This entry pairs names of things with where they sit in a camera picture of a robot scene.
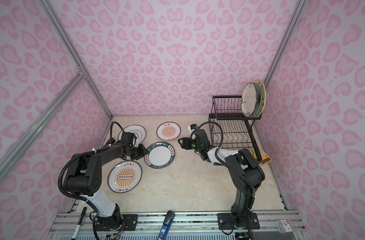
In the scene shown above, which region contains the small orange sunburst plate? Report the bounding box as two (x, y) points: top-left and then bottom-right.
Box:
(157, 122), (181, 142)

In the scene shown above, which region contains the green rim lettered plate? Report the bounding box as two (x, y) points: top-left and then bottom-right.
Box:
(144, 142), (176, 169)

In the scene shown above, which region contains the cream floral branch plate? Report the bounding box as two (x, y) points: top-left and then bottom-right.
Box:
(241, 83), (257, 117)

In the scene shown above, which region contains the star and cat plate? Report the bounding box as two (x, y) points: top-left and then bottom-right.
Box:
(258, 82), (266, 117)

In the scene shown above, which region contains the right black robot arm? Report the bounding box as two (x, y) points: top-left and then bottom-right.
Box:
(178, 129), (265, 230)

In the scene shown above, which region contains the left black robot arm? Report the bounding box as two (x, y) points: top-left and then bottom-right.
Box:
(58, 133), (149, 231)

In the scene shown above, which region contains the yellow black object behind rack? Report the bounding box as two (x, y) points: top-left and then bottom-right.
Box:
(248, 146), (272, 166)

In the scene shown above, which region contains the white plate grey cloud outline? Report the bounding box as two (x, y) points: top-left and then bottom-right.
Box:
(124, 125), (147, 147)

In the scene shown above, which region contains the large orange sunburst plate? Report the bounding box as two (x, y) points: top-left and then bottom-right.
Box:
(108, 161), (143, 194)

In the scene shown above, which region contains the black marker pen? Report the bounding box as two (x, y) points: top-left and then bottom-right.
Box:
(71, 207), (87, 240)

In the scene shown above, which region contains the white label with red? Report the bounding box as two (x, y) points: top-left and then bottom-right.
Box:
(275, 220), (293, 234)

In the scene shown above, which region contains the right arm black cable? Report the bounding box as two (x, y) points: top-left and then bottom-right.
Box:
(197, 121), (256, 196)

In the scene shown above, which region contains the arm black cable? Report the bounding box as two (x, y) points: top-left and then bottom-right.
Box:
(109, 121), (126, 145)
(197, 121), (256, 196)

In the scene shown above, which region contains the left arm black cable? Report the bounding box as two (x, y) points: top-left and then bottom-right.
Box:
(109, 121), (126, 145)

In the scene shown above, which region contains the black wire dish rack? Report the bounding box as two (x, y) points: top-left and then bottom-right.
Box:
(208, 95), (261, 160)

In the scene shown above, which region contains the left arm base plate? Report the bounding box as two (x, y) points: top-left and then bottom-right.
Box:
(95, 214), (138, 232)

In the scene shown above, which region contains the blue handled tool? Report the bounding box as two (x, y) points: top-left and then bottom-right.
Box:
(158, 210), (175, 240)

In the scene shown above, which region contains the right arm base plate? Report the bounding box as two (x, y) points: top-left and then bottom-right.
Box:
(217, 213), (260, 231)

